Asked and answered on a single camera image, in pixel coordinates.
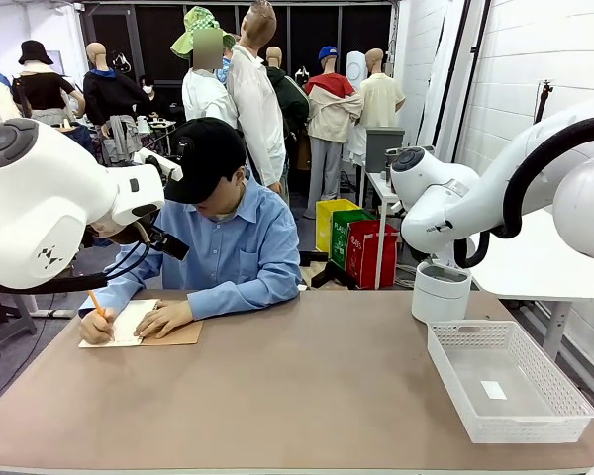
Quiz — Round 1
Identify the person left hand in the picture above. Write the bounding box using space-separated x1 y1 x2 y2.
133 299 195 340

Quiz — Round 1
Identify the black wall pipe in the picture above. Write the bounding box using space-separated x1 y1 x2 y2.
452 0 492 164
433 0 472 147

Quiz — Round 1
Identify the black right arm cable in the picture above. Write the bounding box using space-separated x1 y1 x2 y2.
452 116 594 269

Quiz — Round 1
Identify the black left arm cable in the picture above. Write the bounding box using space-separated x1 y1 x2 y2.
0 212 154 297

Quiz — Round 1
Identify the mannequin blue cap red jacket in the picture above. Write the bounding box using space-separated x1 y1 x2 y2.
304 46 363 220

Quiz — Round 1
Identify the mannequin cream shirt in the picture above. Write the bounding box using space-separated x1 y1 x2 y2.
358 47 406 164

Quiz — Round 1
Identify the mannequin green checked hat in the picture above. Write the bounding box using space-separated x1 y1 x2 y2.
170 5 240 130

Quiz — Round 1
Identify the person right hand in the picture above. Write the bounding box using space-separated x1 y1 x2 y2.
78 306 116 346

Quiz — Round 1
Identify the grey box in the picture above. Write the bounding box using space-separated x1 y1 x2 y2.
364 127 406 173

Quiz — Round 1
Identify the person left forearm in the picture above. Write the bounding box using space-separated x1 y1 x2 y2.
186 274 302 321

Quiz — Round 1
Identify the green recycling bag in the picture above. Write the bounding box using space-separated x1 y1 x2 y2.
330 209 377 271

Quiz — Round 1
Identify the person torso blue shirt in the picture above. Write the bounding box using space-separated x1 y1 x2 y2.
78 172 302 321

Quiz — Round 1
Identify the spiral notebook kraft cover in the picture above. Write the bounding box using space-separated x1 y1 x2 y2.
77 298 204 349

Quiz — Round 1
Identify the yellow pencil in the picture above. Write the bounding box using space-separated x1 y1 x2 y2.
87 290 115 342

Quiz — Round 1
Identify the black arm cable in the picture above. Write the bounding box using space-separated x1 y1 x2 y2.
452 116 594 269
0 212 154 297

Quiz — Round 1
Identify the white rectangular label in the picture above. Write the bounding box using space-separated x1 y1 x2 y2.
479 379 508 401

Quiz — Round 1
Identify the black baseball cap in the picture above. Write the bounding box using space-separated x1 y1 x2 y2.
163 117 248 204

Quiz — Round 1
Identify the small white table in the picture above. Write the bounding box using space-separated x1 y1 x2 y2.
363 170 402 248

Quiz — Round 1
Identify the tall mannequin white coat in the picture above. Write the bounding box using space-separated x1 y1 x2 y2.
226 0 288 199

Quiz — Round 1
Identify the mannequin black sweater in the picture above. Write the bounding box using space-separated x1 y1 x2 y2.
82 42 152 167

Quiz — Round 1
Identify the mannequin dark green hoodie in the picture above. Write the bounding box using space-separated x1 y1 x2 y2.
264 46 311 199

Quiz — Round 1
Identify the red recycling bag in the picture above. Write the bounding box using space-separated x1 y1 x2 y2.
345 220 400 291

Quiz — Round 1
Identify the white oval panel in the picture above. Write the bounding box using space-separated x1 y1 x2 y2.
346 50 368 91

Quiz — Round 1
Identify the yellow recycling bag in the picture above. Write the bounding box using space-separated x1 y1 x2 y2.
315 198 361 254

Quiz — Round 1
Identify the blue jeans form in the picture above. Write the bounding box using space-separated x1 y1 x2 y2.
68 123 99 157

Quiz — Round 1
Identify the white round lidded bin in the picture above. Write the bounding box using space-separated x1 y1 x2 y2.
410 249 473 324

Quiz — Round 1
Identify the black slim tripod pole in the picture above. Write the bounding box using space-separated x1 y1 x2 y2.
533 80 554 125

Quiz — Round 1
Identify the masked person in black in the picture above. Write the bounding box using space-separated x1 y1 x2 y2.
137 74 179 123

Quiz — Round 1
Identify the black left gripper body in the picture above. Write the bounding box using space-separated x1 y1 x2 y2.
146 215 174 247

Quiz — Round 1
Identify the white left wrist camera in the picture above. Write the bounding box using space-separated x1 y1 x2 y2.
133 147 183 183

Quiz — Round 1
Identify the black floor stand base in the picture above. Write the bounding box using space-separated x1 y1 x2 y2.
299 249 362 291

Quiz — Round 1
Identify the mannequin black bucket hat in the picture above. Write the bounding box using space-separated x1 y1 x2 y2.
10 40 88 128

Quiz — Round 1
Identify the large white side table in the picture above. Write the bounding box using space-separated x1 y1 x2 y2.
467 207 594 362

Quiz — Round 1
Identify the white perforated plastic basket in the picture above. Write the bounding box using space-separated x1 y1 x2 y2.
427 320 594 445

